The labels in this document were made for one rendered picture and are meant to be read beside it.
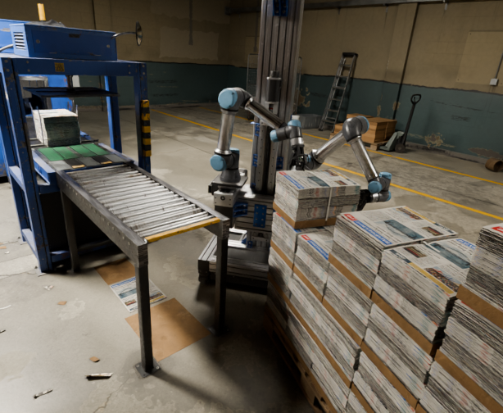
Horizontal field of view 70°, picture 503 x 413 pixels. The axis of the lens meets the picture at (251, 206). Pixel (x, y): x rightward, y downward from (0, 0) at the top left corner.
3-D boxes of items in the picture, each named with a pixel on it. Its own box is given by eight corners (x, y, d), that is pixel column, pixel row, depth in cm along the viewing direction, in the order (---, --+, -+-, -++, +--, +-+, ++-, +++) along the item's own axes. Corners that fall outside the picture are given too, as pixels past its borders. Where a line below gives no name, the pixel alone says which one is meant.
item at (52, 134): (82, 143, 335) (79, 115, 325) (47, 147, 316) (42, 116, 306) (69, 135, 361) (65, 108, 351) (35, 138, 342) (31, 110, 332)
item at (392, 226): (405, 207, 165) (405, 205, 164) (459, 235, 141) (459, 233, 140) (338, 215, 151) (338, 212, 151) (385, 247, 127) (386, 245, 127)
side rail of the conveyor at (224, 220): (229, 237, 208) (230, 218, 203) (222, 239, 204) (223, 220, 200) (129, 174, 298) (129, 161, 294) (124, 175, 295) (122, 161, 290)
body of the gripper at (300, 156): (298, 164, 207) (295, 144, 208) (292, 168, 215) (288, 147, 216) (310, 164, 209) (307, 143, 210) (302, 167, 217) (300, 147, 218)
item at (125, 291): (167, 297, 261) (167, 296, 261) (129, 313, 243) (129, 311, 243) (144, 274, 286) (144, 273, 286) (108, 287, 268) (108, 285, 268)
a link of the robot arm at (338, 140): (295, 161, 257) (355, 112, 220) (305, 157, 268) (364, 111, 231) (304, 175, 255) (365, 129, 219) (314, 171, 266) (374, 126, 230)
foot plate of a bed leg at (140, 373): (165, 368, 203) (165, 367, 202) (141, 381, 194) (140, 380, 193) (153, 354, 212) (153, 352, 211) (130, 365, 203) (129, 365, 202)
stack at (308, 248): (311, 313, 255) (328, 205, 223) (448, 483, 156) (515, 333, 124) (261, 324, 241) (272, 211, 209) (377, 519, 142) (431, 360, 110)
